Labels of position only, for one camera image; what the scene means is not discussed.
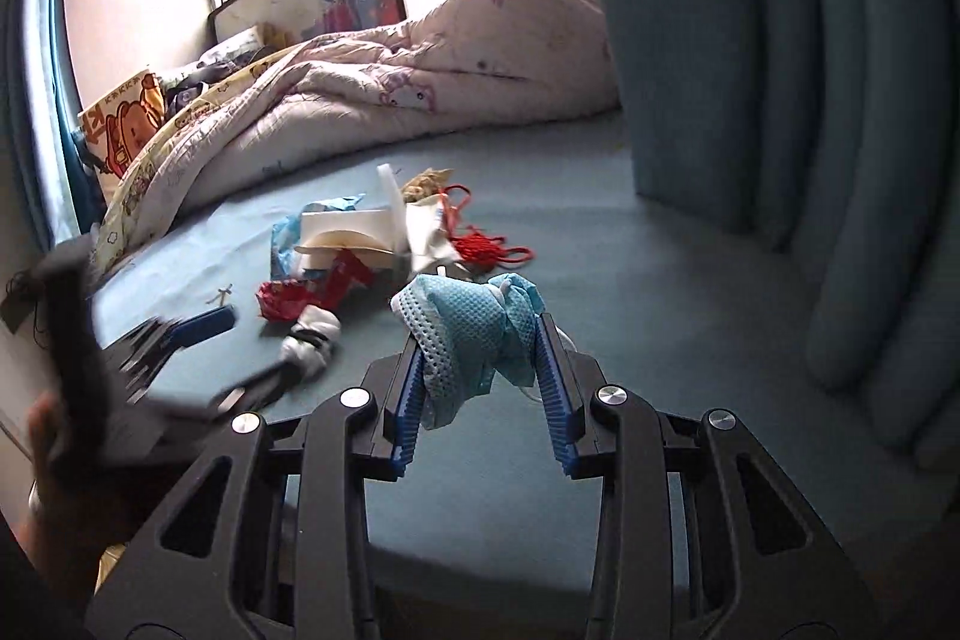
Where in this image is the white black wrapper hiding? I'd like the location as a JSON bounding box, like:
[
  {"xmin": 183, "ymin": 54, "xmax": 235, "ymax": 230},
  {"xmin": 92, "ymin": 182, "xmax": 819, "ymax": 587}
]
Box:
[{"xmin": 280, "ymin": 305, "xmax": 342, "ymax": 380}]

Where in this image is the light blue face mask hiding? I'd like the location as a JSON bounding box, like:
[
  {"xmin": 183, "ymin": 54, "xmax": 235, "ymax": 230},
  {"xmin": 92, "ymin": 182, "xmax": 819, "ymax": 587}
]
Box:
[{"xmin": 391, "ymin": 273, "xmax": 545, "ymax": 429}]

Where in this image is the person's left hand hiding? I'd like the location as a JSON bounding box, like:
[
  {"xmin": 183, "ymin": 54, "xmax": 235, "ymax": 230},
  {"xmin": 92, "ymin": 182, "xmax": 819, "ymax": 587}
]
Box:
[{"xmin": 14, "ymin": 392, "xmax": 139, "ymax": 615}]

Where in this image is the red crumpled wrapper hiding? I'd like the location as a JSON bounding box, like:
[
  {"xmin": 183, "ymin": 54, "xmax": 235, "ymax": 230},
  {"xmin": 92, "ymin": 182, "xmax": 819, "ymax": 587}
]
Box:
[{"xmin": 256, "ymin": 250, "xmax": 374, "ymax": 323}]

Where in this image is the light blue plastic wrapper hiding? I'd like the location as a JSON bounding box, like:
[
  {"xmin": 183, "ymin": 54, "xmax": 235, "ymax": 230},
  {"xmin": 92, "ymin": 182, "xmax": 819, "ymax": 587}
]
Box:
[{"xmin": 270, "ymin": 193, "xmax": 364, "ymax": 281}]

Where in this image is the teal bed sheet mattress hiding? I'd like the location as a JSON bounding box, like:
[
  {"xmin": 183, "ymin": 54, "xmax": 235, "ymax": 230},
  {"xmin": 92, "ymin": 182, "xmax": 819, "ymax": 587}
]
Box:
[{"xmin": 94, "ymin": 115, "xmax": 952, "ymax": 620}]

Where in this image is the cartoon bear pillow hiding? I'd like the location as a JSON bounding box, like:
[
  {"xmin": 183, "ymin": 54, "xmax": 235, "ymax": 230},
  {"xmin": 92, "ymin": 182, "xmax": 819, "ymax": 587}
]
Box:
[{"xmin": 80, "ymin": 70, "xmax": 166, "ymax": 182}]

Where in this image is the pink floral quilt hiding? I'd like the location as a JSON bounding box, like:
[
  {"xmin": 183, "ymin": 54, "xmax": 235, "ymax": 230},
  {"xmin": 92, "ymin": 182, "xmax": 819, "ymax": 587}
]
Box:
[{"xmin": 89, "ymin": 0, "xmax": 619, "ymax": 280}]

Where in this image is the teal curtain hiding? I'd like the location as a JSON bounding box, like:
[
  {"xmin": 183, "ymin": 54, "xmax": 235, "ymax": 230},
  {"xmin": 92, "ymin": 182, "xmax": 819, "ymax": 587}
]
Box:
[{"xmin": 601, "ymin": 0, "xmax": 958, "ymax": 473}]

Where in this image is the red string bundle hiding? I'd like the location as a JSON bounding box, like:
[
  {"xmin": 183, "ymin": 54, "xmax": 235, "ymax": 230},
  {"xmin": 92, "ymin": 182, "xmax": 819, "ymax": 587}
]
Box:
[{"xmin": 437, "ymin": 182, "xmax": 536, "ymax": 273}]

